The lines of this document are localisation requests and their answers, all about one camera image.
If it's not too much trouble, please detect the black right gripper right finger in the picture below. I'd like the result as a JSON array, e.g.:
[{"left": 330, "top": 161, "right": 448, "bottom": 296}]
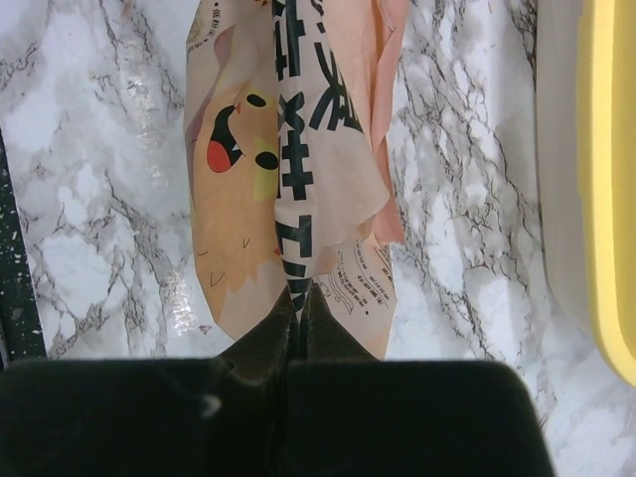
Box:
[{"left": 285, "top": 287, "right": 552, "bottom": 476}]

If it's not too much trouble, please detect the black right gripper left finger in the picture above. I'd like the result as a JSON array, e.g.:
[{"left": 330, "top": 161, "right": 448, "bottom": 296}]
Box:
[{"left": 1, "top": 293, "right": 296, "bottom": 476}]

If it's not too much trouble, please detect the pink cat litter bag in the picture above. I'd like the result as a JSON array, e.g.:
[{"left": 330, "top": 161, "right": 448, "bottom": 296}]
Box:
[{"left": 184, "top": 1, "right": 409, "bottom": 359}]

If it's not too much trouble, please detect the yellow litter box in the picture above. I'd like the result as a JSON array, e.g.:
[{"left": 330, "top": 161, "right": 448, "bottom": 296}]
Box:
[{"left": 536, "top": 0, "right": 635, "bottom": 383}]

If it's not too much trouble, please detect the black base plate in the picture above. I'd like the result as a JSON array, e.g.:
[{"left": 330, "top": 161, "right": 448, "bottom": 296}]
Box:
[{"left": 0, "top": 141, "right": 46, "bottom": 371}]

